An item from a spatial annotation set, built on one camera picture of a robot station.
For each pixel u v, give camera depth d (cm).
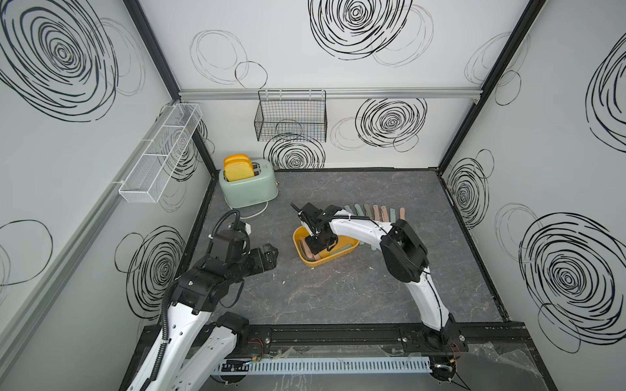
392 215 102
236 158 94
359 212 105
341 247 94
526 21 74
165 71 84
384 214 104
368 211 105
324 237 80
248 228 66
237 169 93
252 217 102
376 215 102
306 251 90
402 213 105
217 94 91
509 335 77
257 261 61
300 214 76
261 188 99
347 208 105
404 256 55
